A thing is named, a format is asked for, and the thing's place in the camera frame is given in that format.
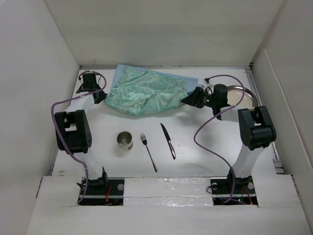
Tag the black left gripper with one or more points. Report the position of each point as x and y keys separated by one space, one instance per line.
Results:
x=102 y=97

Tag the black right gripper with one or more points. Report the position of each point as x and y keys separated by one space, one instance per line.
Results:
x=194 y=99

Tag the green satin tablecloth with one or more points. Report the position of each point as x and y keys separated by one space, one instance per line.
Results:
x=139 y=92

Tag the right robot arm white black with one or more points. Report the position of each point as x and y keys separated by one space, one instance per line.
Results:
x=257 y=132

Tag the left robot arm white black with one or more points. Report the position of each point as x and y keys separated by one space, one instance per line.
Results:
x=73 y=133

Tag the light blue cloth napkin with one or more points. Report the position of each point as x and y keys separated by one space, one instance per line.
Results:
x=191 y=83

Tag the round metal plate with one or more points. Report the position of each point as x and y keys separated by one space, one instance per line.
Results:
x=235 y=94

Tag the steel cup with white band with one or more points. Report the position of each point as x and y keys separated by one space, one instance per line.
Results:
x=125 y=140

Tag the silver fork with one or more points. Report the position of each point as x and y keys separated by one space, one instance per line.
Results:
x=144 y=141

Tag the white foam front panel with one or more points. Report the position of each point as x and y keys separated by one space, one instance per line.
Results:
x=167 y=192

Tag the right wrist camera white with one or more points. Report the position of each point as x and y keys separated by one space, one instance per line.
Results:
x=208 y=82

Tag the black handled table knife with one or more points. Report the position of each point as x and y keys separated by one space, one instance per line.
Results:
x=168 y=141

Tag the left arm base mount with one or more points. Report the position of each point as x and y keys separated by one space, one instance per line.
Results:
x=112 y=195

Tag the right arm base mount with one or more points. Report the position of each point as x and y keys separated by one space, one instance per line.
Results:
x=224 y=193

